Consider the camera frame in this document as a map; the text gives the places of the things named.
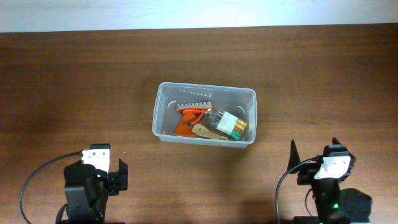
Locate colourful bit set case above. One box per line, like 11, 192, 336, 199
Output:
210, 109, 248, 141

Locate clear plastic container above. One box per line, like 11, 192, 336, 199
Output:
152, 82, 257, 148

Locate orange scraper wooden handle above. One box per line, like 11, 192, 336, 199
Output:
174, 113, 228, 141

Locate red-handled pliers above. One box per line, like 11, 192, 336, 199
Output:
177, 106, 212, 126

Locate orange socket rail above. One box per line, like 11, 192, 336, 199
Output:
176, 101, 213, 111

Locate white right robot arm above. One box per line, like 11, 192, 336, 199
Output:
287, 138, 373, 224

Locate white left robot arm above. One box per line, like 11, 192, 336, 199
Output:
55, 160, 128, 224

